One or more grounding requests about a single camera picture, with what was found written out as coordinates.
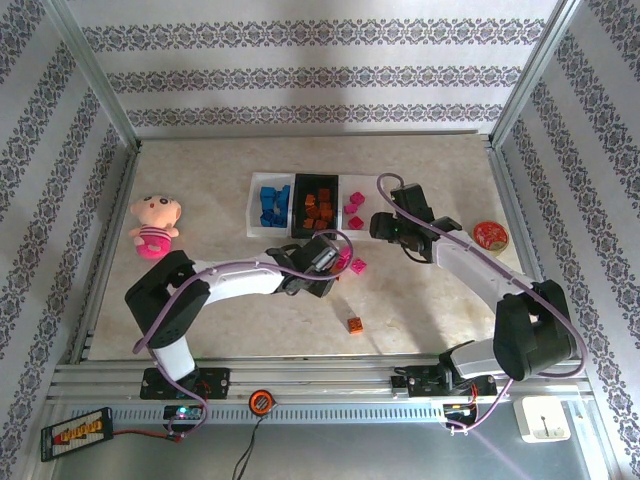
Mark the aluminium side rail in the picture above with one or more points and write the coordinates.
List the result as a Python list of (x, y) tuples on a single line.
[(106, 250), (529, 240)]

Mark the aluminium back rail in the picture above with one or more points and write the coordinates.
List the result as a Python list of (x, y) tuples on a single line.
[(300, 133)]

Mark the orange black round device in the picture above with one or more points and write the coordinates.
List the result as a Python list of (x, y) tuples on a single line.
[(261, 400)]

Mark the long blue lego brick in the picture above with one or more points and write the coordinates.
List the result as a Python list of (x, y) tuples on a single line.
[(268, 220)]

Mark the white plastic bin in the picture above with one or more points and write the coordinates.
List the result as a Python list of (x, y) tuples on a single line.
[(372, 192), (254, 227)]

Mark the black yellow power board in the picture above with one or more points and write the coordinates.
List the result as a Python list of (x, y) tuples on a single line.
[(75, 434)]

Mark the black plastic bin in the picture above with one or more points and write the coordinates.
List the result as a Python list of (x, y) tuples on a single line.
[(299, 190)]

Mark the aluminium frame post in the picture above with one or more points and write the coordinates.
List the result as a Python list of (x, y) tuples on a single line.
[(532, 75), (95, 75)]

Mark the plush doll pink striped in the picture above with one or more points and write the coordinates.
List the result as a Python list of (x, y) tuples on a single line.
[(152, 225)]

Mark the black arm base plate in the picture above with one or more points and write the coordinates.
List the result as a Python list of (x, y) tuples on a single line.
[(215, 382), (415, 382)]

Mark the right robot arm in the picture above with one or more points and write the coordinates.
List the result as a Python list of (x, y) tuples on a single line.
[(480, 260)]

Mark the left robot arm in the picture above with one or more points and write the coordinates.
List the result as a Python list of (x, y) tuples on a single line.
[(240, 280)]

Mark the small board green light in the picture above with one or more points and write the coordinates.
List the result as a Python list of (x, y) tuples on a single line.
[(182, 412)]

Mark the round red gold tin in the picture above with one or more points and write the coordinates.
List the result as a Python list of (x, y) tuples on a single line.
[(491, 237)]

